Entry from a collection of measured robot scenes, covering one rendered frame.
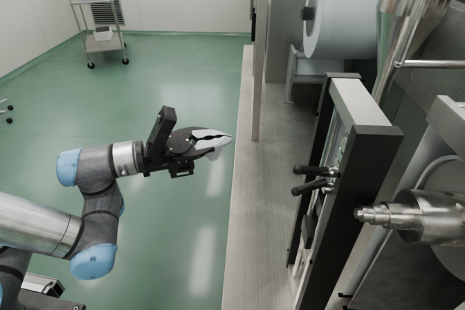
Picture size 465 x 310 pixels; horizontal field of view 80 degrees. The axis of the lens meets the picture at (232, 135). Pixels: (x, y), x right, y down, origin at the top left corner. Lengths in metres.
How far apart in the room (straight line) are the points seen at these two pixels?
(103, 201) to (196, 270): 1.24
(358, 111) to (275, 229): 0.58
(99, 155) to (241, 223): 0.47
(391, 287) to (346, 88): 0.46
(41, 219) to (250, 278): 0.49
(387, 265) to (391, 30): 0.49
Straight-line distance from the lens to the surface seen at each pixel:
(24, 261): 0.87
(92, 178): 0.63
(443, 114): 0.39
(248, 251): 0.83
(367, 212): 0.37
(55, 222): 0.58
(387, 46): 0.77
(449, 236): 0.40
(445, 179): 0.45
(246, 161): 1.07
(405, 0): 0.72
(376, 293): 0.75
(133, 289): 1.85
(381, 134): 0.33
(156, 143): 0.58
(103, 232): 0.61
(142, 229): 2.05
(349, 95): 0.39
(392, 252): 0.61
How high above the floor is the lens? 1.61
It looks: 36 degrees down
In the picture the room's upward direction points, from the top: straight up
